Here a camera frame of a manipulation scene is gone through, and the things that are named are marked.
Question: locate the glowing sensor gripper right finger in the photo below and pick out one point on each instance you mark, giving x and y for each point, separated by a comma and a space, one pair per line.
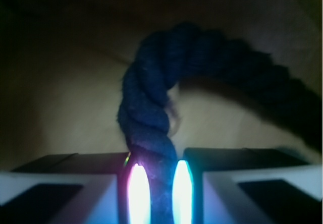
246, 186

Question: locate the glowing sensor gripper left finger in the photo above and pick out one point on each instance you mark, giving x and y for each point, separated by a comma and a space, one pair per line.
76, 188

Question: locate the brown paper bag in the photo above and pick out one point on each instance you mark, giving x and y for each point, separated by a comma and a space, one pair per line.
62, 61

